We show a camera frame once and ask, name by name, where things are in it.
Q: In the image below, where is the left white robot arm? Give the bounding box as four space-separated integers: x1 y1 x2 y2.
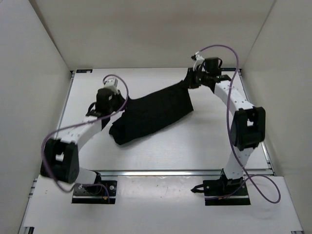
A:
40 74 129 194

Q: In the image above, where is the blue table label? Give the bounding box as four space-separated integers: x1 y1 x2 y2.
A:
76 69 93 74
221 67 236 72

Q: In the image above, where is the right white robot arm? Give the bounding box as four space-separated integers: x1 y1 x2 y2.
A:
187 54 266 195

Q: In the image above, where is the right blue table label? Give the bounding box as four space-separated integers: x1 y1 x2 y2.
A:
221 67 236 72

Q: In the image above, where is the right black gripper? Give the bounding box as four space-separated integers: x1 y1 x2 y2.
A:
180 68 210 90

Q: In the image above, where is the black pleated skirt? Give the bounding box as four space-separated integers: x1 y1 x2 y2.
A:
109 78 194 145

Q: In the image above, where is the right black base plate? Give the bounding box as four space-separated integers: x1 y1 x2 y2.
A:
191 179 251 206

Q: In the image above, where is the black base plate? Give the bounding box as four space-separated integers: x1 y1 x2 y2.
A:
191 179 251 206
72 180 117 204

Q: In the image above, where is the left blue table label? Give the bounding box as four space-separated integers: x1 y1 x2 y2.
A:
76 69 93 74

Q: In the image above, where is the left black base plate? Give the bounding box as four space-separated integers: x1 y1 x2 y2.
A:
72 180 117 204

